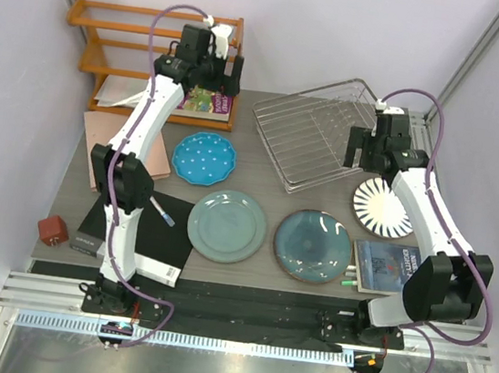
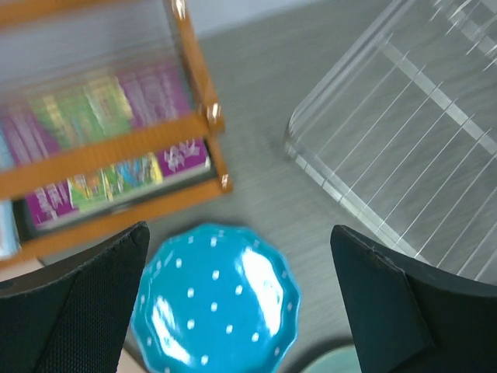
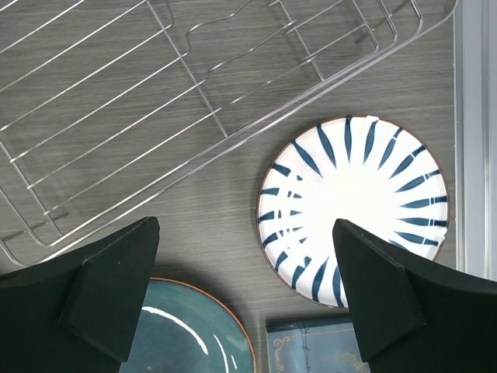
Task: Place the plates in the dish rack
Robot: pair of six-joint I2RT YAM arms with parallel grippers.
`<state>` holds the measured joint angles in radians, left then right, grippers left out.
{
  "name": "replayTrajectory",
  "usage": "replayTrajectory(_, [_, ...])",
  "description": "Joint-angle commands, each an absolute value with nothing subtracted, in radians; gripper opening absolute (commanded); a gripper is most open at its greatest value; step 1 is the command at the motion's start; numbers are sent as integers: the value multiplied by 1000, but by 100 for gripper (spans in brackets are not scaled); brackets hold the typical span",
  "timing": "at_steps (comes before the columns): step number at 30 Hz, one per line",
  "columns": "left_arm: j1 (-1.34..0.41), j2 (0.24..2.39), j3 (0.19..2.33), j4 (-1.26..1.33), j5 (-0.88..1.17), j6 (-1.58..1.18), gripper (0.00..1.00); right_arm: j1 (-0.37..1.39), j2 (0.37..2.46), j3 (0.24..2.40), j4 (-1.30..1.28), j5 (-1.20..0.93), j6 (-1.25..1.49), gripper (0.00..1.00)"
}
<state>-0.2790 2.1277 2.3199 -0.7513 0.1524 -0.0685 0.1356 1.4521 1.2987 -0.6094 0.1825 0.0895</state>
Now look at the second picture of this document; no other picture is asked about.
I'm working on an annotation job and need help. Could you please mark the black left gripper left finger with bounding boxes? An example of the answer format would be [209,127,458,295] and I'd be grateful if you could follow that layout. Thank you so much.
[1,222,150,372]

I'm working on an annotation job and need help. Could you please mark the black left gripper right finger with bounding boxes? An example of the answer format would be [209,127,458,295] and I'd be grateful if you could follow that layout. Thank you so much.
[330,225,496,372]

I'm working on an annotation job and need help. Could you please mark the grey-green ceramic plate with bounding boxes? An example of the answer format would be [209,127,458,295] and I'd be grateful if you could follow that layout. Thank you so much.
[301,343,362,373]

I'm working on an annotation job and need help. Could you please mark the blue polka dot plate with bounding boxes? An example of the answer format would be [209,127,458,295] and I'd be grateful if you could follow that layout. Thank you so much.
[130,224,301,372]

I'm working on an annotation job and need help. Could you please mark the wire dish rack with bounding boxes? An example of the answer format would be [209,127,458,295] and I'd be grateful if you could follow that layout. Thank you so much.
[285,1,496,284]

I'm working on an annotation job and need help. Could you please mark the wooden shelf rack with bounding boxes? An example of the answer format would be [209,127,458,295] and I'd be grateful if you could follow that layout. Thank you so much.
[1,1,232,268]

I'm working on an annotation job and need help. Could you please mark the purple green paperback book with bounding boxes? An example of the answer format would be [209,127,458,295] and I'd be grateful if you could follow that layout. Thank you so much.
[1,64,211,230]

